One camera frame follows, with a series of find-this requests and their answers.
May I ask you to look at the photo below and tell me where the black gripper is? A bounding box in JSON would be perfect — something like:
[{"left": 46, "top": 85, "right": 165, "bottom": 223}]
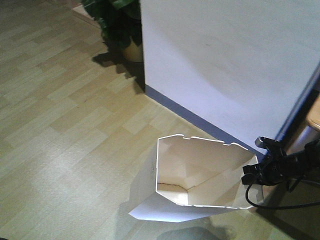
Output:
[{"left": 241, "top": 143, "right": 299, "bottom": 186}]

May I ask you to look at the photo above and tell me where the white trash bin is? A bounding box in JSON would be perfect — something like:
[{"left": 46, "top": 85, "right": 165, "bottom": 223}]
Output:
[{"left": 128, "top": 134, "right": 258, "bottom": 223}]

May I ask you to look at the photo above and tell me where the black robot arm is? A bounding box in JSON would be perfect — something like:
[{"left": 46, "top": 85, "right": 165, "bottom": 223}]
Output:
[{"left": 241, "top": 136, "right": 320, "bottom": 186}]

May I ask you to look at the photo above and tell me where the wooden desk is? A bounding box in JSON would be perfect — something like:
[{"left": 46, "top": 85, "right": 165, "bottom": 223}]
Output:
[{"left": 284, "top": 94, "right": 320, "bottom": 156}]

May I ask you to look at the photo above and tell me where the green potted plant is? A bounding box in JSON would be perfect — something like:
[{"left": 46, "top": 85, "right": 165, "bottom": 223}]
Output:
[{"left": 81, "top": 0, "right": 144, "bottom": 63}]

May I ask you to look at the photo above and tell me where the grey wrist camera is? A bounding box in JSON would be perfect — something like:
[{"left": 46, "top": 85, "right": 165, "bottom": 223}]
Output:
[{"left": 254, "top": 136, "right": 281, "bottom": 150}]

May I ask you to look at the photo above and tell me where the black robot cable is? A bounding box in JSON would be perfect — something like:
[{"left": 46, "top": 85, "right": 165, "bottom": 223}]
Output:
[{"left": 244, "top": 174, "right": 320, "bottom": 210}]

